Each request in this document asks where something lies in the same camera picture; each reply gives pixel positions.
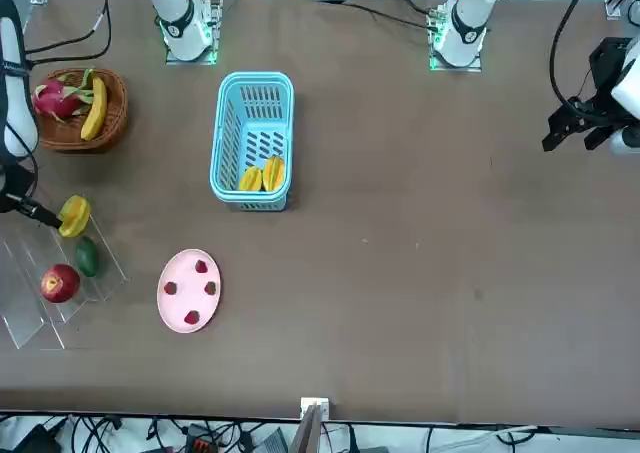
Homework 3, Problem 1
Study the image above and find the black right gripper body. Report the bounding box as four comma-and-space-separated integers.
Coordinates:
0, 161, 40, 215

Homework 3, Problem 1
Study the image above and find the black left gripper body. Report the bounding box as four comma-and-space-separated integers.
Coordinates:
566, 36, 634, 131

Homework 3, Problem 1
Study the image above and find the yellow star fruit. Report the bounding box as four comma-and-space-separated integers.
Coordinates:
56, 194, 93, 239
237, 165, 265, 192
261, 155, 287, 193

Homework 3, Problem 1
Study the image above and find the brown wicker basket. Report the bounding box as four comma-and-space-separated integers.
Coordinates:
30, 66, 130, 153

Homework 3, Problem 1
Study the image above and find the blue plastic basket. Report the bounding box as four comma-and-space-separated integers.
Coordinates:
208, 71, 295, 213

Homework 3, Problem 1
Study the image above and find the green avocado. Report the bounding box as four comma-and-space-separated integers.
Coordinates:
73, 236, 101, 278

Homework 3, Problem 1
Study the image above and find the red apple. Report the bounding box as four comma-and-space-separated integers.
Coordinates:
39, 263, 82, 305

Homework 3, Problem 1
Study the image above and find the pink dragon fruit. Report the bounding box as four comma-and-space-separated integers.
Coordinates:
30, 70, 97, 123

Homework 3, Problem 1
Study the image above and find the clear acrylic step stand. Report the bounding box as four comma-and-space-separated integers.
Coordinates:
0, 212, 129, 352

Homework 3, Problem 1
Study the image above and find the yellow banana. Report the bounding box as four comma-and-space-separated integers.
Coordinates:
79, 76, 109, 142

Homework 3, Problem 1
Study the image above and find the pink plate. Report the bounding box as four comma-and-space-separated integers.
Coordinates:
156, 248, 223, 334

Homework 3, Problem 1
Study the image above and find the large black power adapter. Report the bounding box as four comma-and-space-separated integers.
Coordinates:
0, 415, 60, 453

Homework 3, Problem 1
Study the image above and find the red and black device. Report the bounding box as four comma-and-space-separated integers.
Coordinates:
185, 425, 217, 453

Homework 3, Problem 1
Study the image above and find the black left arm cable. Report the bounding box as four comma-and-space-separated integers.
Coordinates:
548, 0, 600, 112

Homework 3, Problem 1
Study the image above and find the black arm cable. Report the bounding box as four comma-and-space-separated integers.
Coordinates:
22, 0, 112, 69
548, 0, 600, 112

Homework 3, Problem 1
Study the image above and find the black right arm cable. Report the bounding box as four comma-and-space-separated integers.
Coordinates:
22, 0, 112, 69

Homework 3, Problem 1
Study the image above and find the white post bracket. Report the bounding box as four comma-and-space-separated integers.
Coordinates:
299, 396, 331, 419

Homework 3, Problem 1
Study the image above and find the aluminium camera post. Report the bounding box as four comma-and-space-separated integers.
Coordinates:
289, 405, 324, 453

